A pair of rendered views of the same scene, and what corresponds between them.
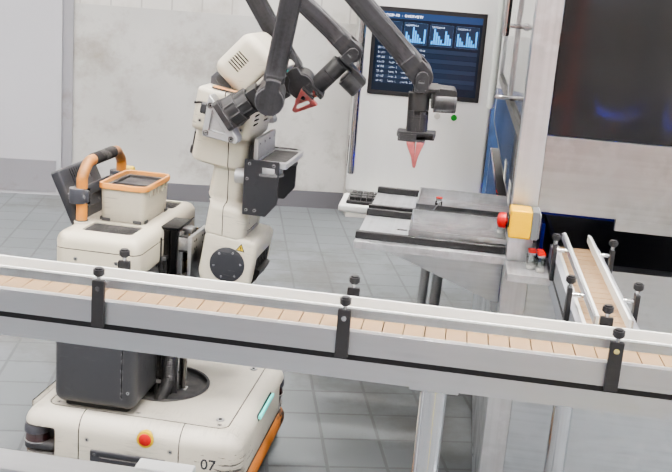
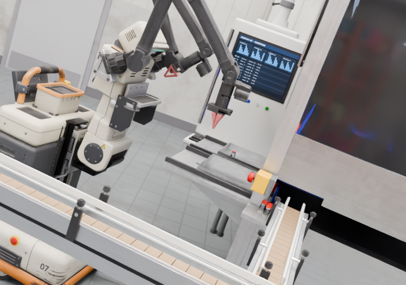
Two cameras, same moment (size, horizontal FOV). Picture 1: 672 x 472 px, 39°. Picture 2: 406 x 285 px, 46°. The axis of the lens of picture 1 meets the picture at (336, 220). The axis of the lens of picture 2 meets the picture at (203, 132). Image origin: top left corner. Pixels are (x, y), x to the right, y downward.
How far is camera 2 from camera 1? 0.66 m
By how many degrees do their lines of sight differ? 5
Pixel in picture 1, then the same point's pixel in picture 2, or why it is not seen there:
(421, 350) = (122, 253)
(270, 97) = (136, 60)
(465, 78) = (280, 87)
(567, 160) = (303, 152)
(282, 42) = (151, 29)
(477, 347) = (160, 264)
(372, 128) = not seen: hidden behind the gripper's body
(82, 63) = (108, 29)
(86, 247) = (12, 119)
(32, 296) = not seen: outside the picture
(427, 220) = (219, 163)
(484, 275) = (237, 207)
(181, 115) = not seen: hidden behind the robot
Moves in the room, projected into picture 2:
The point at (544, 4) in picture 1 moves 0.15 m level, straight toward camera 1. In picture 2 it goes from (315, 49) to (310, 47)
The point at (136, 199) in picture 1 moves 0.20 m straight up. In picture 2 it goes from (54, 99) to (64, 60)
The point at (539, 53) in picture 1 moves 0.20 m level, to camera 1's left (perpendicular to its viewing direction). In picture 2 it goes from (304, 79) to (254, 61)
